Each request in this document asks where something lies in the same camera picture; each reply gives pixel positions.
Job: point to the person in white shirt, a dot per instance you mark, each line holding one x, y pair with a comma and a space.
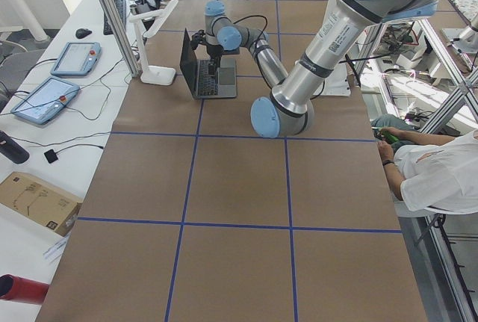
427, 173

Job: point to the red cylinder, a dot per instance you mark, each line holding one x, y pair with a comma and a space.
22, 290

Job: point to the black water bottle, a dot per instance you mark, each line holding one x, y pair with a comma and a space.
12, 150

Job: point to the brown cardboard box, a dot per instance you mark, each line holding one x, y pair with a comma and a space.
40, 201

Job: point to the grey laptop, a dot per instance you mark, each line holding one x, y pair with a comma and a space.
201, 85

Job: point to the aluminium frame post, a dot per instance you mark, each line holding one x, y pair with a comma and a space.
120, 36

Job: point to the black mouse pad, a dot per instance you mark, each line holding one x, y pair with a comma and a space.
231, 52

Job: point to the blue teach pendant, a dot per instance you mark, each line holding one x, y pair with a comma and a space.
46, 101
77, 59

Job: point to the black computer mouse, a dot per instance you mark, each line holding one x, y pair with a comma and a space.
81, 33

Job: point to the far blue teach pendant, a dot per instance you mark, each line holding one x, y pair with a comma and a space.
77, 59

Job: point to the near blue teach pendant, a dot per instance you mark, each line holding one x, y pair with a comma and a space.
46, 101

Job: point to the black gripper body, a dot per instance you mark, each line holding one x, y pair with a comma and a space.
213, 51

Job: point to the small black square device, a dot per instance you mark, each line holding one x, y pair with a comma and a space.
51, 156

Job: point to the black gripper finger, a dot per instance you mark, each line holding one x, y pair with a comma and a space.
217, 62
211, 67

